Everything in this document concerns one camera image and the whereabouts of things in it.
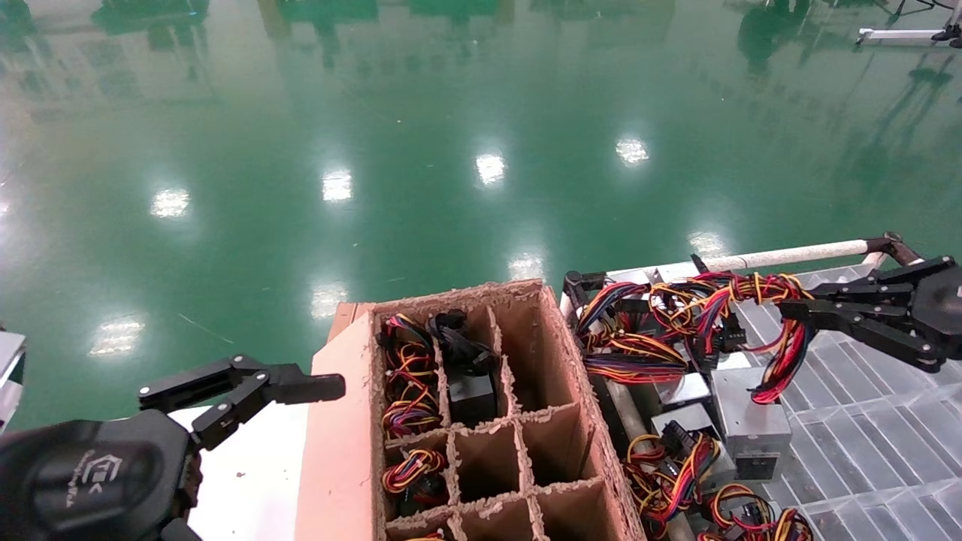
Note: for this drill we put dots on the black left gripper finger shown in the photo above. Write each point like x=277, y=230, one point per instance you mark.
x=301, y=385

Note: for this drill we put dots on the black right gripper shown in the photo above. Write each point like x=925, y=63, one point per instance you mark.
x=943, y=312

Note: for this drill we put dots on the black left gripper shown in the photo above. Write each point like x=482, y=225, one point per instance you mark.
x=90, y=481

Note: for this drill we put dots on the brown cardboard box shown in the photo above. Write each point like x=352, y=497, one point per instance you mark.
x=338, y=451

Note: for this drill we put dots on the transparent plastic grid tray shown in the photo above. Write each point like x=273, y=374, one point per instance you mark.
x=864, y=451

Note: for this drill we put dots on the silver power supply unit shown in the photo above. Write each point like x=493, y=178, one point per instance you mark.
x=682, y=391

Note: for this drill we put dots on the white table foot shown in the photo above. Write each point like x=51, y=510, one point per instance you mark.
x=898, y=34

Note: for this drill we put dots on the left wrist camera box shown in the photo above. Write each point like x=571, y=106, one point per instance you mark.
x=11, y=376

